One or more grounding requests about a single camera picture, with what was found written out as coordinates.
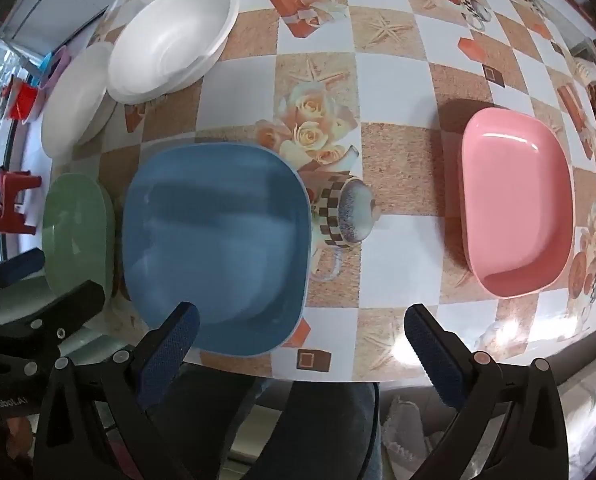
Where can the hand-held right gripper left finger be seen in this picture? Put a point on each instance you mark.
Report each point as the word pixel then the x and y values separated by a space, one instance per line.
pixel 170 347

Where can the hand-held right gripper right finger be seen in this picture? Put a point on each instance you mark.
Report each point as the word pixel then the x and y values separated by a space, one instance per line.
pixel 435 355

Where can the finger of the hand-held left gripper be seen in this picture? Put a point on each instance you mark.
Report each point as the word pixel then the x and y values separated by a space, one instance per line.
pixel 18 266
pixel 73 302

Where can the blue square plate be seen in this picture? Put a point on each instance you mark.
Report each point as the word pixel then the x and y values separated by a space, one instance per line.
pixel 213 250

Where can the large white foam bowl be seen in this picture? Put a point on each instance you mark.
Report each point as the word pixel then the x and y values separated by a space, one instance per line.
pixel 173 40

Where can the red plastic stool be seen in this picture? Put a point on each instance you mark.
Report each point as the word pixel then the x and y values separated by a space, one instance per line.
pixel 8 205

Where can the green plate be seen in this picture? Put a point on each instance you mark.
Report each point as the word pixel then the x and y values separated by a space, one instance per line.
pixel 75 235

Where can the person's legs in jeans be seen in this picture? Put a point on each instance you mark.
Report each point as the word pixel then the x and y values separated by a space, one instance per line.
pixel 298 430

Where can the red plastic bucket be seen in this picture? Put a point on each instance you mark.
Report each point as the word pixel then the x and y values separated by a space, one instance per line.
pixel 20 102

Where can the pink square plate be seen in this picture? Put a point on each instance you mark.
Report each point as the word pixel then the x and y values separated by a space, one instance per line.
pixel 515 200

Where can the white foam plate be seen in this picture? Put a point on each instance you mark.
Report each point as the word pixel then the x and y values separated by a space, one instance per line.
pixel 78 100

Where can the blue plastic basin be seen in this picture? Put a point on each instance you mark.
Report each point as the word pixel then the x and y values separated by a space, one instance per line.
pixel 45 62

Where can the checkered printed tablecloth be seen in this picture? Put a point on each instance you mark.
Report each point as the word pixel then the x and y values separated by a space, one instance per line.
pixel 378 110

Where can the white cabinet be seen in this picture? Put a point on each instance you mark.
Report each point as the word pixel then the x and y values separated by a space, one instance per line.
pixel 53 15

